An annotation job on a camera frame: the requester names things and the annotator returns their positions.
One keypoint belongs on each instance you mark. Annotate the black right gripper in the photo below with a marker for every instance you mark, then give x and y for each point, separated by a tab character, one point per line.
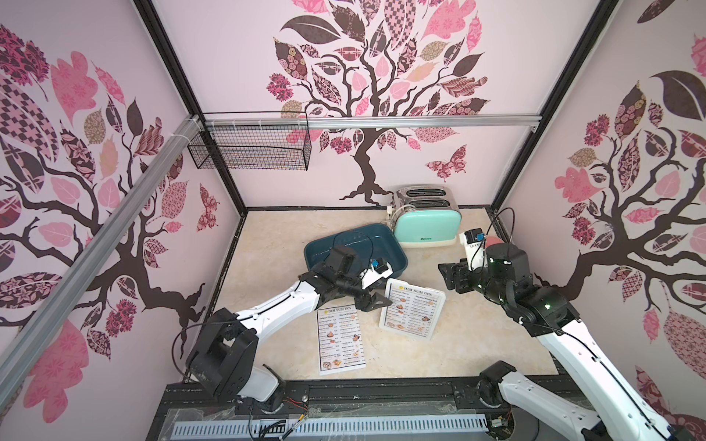
456	275

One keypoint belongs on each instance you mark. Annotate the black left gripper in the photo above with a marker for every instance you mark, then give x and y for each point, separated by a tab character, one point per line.
367	302

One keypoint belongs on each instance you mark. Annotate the new Dim Sum Inn menu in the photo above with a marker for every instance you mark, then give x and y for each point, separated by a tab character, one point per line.
413	306

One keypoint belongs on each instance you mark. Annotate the clear acrylic menu holder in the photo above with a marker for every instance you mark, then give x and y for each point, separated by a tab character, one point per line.
412	307

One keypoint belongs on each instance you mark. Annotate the old Dim Sum Inn menu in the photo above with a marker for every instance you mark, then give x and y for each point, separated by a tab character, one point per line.
340	345

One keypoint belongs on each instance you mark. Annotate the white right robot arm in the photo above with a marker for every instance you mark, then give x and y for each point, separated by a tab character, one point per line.
617	410

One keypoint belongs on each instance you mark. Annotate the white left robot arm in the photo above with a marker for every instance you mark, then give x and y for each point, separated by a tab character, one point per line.
223	358

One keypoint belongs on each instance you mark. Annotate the pink plastic cup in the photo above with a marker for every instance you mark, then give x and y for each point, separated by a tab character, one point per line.
492	240

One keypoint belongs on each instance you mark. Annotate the teal plastic tray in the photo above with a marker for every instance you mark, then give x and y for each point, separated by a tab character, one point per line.
370	242

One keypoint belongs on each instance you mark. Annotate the mint green toaster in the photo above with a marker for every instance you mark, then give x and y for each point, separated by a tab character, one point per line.
424	216

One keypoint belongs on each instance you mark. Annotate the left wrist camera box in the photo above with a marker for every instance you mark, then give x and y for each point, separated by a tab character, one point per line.
379	269

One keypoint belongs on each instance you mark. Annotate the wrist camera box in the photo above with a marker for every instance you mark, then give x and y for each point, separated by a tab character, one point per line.
379	269
473	241

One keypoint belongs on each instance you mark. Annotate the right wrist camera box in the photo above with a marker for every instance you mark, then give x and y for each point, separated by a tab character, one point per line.
473	241

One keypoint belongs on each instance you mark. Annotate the white slotted cable duct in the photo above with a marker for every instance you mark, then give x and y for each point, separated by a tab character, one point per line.
328	428

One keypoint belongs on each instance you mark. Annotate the black wire basket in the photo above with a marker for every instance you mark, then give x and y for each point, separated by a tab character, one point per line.
253	140

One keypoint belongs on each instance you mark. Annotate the aluminium frame rail back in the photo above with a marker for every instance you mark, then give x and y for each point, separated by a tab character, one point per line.
507	120

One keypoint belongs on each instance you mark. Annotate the aluminium frame rail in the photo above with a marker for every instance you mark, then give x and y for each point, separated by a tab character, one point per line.
507	120
25	350

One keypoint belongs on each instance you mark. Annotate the aluminium frame rail left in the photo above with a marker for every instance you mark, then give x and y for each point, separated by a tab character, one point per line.
25	350

